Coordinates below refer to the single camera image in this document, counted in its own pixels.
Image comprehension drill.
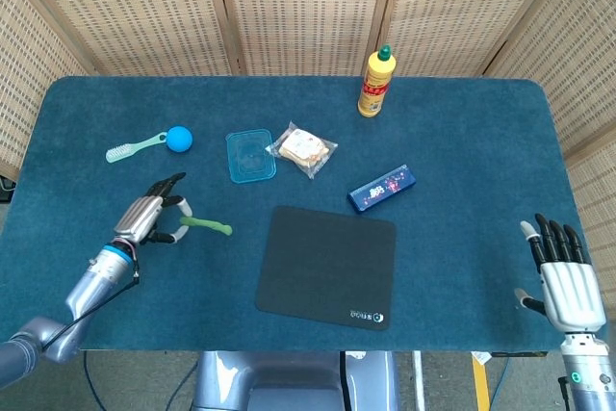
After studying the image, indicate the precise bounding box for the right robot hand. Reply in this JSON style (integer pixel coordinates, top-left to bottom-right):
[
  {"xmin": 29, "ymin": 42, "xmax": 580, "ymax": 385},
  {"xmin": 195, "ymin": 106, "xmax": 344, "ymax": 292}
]
[{"xmin": 513, "ymin": 213, "xmax": 607, "ymax": 334}]

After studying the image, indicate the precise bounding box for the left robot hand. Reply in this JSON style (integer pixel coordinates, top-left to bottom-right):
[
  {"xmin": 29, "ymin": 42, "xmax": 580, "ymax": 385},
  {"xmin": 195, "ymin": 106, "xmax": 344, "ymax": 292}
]
[{"xmin": 113, "ymin": 171, "xmax": 194, "ymax": 246}]

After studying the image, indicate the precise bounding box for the mint green brush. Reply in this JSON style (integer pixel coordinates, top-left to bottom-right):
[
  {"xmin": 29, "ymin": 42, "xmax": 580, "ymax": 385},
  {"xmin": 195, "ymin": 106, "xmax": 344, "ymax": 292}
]
[{"xmin": 105, "ymin": 132, "xmax": 169, "ymax": 164}]

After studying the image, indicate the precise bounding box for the blue ball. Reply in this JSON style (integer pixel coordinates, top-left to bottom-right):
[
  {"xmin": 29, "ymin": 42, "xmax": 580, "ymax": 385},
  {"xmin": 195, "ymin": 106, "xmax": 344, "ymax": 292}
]
[{"xmin": 166, "ymin": 125, "xmax": 194, "ymax": 154}]

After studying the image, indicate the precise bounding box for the blue table cloth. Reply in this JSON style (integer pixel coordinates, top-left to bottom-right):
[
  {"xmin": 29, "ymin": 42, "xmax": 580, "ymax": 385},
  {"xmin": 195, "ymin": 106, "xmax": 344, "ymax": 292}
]
[{"xmin": 0, "ymin": 75, "xmax": 603, "ymax": 354}]

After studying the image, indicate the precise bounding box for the blue transparent plastic lid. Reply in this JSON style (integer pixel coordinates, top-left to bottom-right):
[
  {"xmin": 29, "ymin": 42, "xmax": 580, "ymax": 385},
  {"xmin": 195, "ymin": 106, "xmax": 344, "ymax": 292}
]
[{"xmin": 225, "ymin": 128, "xmax": 279, "ymax": 185}]

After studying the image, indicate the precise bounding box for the bread in clear bag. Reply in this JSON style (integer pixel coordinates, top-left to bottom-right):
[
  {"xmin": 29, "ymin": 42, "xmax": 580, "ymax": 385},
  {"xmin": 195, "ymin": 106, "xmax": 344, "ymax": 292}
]
[{"xmin": 265, "ymin": 120, "xmax": 338, "ymax": 180}]

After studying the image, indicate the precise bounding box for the black mouse pad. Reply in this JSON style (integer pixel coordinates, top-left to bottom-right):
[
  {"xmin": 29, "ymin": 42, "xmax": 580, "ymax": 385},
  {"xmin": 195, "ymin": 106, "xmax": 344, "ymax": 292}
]
[{"xmin": 254, "ymin": 205, "xmax": 398, "ymax": 332}]

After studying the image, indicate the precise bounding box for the dark blue printed box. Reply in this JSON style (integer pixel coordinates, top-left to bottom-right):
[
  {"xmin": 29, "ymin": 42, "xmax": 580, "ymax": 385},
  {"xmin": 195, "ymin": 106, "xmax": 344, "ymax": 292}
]
[{"xmin": 346, "ymin": 164, "xmax": 418, "ymax": 216}]

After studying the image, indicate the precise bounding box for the grey robot torso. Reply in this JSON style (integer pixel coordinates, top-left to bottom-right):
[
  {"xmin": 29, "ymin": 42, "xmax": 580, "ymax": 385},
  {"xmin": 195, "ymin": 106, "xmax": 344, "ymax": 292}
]
[{"xmin": 191, "ymin": 350, "xmax": 401, "ymax": 411}]

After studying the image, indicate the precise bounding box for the woven folding screen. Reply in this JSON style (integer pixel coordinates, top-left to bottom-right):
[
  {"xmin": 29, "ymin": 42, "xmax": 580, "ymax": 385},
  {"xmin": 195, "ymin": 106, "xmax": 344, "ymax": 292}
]
[{"xmin": 0, "ymin": 0, "xmax": 616, "ymax": 296}]

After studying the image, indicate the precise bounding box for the yellow bottle with green cap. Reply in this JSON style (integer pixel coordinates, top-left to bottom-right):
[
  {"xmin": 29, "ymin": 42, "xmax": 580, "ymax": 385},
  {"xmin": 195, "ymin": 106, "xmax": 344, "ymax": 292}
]
[{"xmin": 356, "ymin": 44, "xmax": 398, "ymax": 118}]

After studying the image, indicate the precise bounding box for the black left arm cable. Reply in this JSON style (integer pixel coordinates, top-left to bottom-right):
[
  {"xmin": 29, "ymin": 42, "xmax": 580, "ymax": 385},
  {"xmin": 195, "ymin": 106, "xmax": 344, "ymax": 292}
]
[{"xmin": 41, "ymin": 256, "xmax": 141, "ymax": 352}]

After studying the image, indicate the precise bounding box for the blue floor cable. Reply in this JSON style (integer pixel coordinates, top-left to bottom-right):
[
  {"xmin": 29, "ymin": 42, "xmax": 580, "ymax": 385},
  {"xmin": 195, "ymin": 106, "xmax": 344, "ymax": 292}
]
[
  {"xmin": 82, "ymin": 350, "xmax": 199, "ymax": 411},
  {"xmin": 484, "ymin": 350, "xmax": 512, "ymax": 411}
]

